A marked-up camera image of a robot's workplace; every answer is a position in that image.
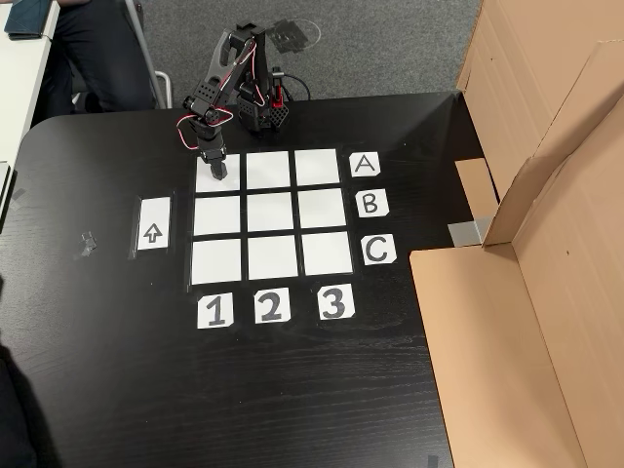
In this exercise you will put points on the white nine-square grid sheet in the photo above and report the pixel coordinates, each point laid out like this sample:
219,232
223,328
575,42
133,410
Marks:
272,212

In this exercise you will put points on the red and black clamp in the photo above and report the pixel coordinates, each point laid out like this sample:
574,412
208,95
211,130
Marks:
277,95

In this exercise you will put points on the white arrow paper sheet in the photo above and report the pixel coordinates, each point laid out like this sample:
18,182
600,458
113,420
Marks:
153,229

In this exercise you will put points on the white metal desk leg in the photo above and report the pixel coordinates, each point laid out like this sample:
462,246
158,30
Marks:
146,58

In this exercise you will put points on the round floor socket cover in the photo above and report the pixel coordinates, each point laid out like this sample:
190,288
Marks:
292,35

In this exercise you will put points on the paper sheet letter A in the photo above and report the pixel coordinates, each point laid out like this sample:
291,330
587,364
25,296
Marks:
364,165

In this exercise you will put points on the person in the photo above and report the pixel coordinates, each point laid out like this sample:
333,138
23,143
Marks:
97,53

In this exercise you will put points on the paper sheet number 1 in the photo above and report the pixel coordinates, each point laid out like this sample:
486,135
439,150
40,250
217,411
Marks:
215,312

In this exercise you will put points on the crumpled clear tape piece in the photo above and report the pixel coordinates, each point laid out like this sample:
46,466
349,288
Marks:
87,244

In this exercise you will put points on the paper sheet number 2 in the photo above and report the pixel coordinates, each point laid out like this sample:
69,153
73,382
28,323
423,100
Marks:
272,306

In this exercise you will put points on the paper sheet letter B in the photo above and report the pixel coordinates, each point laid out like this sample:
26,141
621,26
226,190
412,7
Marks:
371,203

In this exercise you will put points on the paper sheet letter C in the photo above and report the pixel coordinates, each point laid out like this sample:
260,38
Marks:
378,249

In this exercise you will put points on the paper sheet number 3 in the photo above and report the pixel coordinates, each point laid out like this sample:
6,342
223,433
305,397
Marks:
336,302

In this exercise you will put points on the grey tape piece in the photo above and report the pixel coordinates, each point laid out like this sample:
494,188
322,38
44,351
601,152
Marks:
18,198

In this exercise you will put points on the white desk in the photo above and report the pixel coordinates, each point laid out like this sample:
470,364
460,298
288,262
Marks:
19,83

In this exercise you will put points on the dark tablet case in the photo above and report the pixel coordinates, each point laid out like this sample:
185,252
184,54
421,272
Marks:
27,19

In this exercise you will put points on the grey tape strip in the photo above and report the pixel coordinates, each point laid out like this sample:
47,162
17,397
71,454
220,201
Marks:
465,233

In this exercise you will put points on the large brown cardboard screen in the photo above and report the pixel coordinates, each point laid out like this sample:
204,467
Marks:
512,341

